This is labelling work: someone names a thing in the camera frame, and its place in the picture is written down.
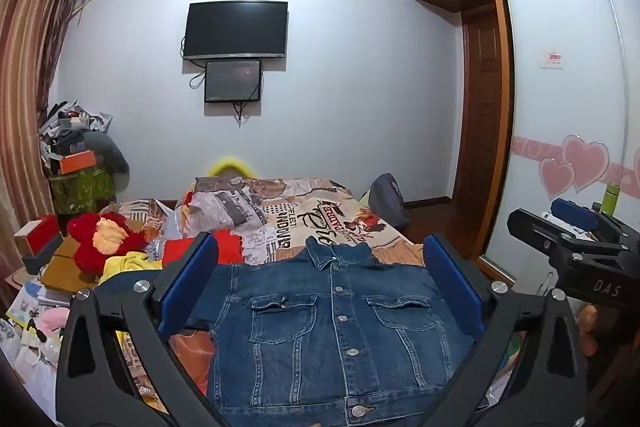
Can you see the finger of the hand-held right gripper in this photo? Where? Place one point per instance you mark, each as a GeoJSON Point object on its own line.
{"type": "Point", "coordinates": [535, 227]}
{"type": "Point", "coordinates": [575, 214]}

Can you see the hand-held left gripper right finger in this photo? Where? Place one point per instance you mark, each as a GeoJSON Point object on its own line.
{"type": "Point", "coordinates": [452, 287]}

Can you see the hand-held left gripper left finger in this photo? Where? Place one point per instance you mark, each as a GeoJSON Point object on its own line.
{"type": "Point", "coordinates": [192, 282]}

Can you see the blue denim jacket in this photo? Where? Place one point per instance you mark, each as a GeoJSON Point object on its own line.
{"type": "Point", "coordinates": [325, 332]}

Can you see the person's right hand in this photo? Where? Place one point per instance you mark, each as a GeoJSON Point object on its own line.
{"type": "Point", "coordinates": [590, 327]}

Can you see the green bottle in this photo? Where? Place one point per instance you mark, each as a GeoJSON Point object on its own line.
{"type": "Point", "coordinates": [610, 199]}

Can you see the red cloth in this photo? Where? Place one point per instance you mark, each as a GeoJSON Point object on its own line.
{"type": "Point", "coordinates": [230, 247]}

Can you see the yellow cloth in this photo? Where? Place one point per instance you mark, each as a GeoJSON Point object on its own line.
{"type": "Point", "coordinates": [127, 264]}

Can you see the orange cloth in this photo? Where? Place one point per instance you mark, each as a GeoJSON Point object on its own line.
{"type": "Point", "coordinates": [195, 362]}

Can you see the white heart-print wardrobe door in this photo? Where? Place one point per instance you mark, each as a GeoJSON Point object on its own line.
{"type": "Point", "coordinates": [560, 117]}

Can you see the grey backpack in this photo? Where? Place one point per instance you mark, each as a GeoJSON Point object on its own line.
{"type": "Point", "coordinates": [390, 202]}

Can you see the red plush toy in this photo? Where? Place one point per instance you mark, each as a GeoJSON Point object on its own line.
{"type": "Point", "coordinates": [90, 242]}

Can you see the yellow chair back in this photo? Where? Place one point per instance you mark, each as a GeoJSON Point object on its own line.
{"type": "Point", "coordinates": [230, 164]}

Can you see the printed bedspread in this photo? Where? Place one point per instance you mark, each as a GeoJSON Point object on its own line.
{"type": "Point", "coordinates": [300, 217]}

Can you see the brown cardboard box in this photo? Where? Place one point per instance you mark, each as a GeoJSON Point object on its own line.
{"type": "Point", "coordinates": [62, 269]}

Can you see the pink plush toy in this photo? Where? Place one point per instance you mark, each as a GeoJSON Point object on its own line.
{"type": "Point", "coordinates": [52, 319]}

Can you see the white red sticker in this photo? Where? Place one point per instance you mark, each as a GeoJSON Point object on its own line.
{"type": "Point", "coordinates": [552, 59]}

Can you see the red box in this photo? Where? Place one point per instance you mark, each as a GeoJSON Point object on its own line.
{"type": "Point", "coordinates": [37, 234]}

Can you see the orange box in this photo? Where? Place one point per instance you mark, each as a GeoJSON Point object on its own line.
{"type": "Point", "coordinates": [77, 162]}

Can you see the pile of clutter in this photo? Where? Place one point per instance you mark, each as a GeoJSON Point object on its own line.
{"type": "Point", "coordinates": [70, 122]}

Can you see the small black monitor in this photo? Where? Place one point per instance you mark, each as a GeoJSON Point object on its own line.
{"type": "Point", "coordinates": [232, 81]}

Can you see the striped brown curtain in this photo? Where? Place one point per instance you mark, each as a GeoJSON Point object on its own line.
{"type": "Point", "coordinates": [30, 82]}

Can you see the black wall television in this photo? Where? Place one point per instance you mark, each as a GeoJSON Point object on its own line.
{"type": "Point", "coordinates": [235, 29]}

